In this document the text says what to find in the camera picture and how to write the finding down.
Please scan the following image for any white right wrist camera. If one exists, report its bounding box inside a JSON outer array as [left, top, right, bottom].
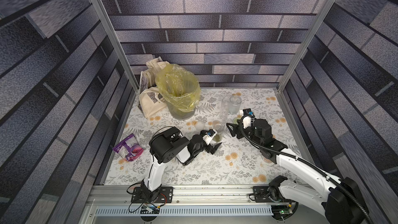
[[239, 108, 255, 129]]

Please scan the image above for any clear ribbed glass jar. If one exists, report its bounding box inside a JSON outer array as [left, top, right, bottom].
[[229, 95, 241, 115]]

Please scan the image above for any grey mesh trash bin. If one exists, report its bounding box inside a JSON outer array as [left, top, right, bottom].
[[166, 102, 196, 120]]

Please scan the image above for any purple plastic package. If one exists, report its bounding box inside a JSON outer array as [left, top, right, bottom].
[[113, 133, 144, 162]]

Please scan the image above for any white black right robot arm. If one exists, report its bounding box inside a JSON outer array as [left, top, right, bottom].
[[226, 115, 373, 224]]

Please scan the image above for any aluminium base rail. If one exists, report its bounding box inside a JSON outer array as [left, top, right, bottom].
[[86, 185, 295, 222]]

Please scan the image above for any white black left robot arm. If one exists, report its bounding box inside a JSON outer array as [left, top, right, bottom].
[[141, 127, 220, 203]]

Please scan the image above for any light green jar lid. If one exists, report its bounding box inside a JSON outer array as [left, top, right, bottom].
[[233, 117, 241, 124]]

